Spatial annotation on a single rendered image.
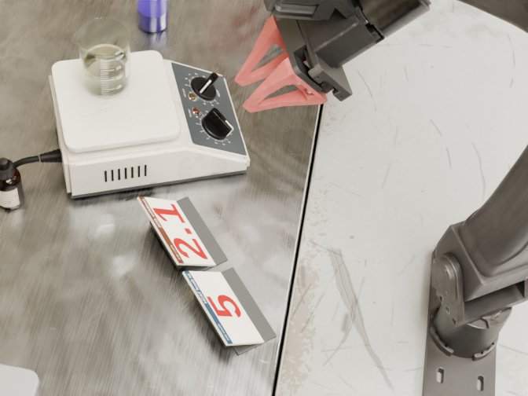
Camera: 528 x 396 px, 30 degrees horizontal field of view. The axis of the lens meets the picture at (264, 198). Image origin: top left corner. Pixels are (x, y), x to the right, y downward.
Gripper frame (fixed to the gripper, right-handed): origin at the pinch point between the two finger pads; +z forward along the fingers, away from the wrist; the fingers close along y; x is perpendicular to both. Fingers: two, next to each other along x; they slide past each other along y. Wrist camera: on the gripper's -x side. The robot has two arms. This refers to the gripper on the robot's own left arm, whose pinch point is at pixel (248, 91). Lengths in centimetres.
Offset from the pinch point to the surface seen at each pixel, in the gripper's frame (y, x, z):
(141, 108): -3.3, -3.2, 10.9
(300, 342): 22.1, 10.9, 7.7
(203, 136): -0.9, 3.2, 8.0
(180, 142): 0.4, 0.4, 9.4
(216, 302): 17.4, 3.7, 11.8
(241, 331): 20.7, 5.4, 10.8
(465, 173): 5.1, 26.9, -10.9
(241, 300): 16.5, 7.5, 11.1
